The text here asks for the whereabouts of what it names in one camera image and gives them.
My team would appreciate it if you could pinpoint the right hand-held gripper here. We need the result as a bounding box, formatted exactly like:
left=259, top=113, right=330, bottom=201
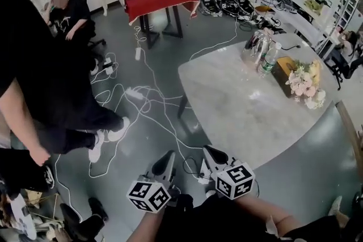
left=198, top=145, right=256, bottom=201

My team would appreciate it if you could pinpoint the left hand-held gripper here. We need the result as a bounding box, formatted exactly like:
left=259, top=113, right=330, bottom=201
left=126, top=150, right=181, bottom=214

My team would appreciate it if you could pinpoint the glass electric kettle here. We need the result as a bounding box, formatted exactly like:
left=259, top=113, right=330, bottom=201
left=241, top=28, right=275, bottom=66

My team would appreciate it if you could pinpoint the person's left forearm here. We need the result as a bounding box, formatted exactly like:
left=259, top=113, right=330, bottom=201
left=124, top=209, right=167, bottom=242

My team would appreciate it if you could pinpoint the person's right forearm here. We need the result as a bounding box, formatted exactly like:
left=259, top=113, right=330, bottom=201
left=238, top=194, right=302, bottom=237

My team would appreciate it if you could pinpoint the person's black clothing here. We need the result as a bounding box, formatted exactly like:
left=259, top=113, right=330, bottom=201
left=157, top=193, right=363, bottom=242

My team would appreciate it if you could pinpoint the wooden tissue box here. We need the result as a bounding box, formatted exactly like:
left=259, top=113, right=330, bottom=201
left=270, top=56, right=299, bottom=99

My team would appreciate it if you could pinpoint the clear plastic water bottle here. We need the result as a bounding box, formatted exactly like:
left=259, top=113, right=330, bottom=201
left=257, top=41, right=282, bottom=78

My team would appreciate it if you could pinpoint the pink and white flower bouquet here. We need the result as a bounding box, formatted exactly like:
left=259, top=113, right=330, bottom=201
left=284, top=58, right=327, bottom=111

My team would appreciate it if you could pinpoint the grey shoe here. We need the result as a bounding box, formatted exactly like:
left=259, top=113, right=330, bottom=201
left=328, top=194, right=350, bottom=222

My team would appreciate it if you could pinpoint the black office chair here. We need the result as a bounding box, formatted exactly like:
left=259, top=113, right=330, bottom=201
left=74, top=0, right=107, bottom=50

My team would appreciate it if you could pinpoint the pile of black equipment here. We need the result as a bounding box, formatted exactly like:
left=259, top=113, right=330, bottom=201
left=197, top=0, right=281, bottom=28

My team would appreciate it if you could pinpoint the tangle of white cables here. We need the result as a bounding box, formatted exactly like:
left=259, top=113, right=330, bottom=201
left=53, top=25, right=209, bottom=222

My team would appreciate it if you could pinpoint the long white cable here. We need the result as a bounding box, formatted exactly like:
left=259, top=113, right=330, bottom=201
left=188, top=17, right=238, bottom=61

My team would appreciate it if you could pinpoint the black power cord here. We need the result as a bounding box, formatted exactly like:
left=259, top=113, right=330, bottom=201
left=279, top=44, right=301, bottom=52

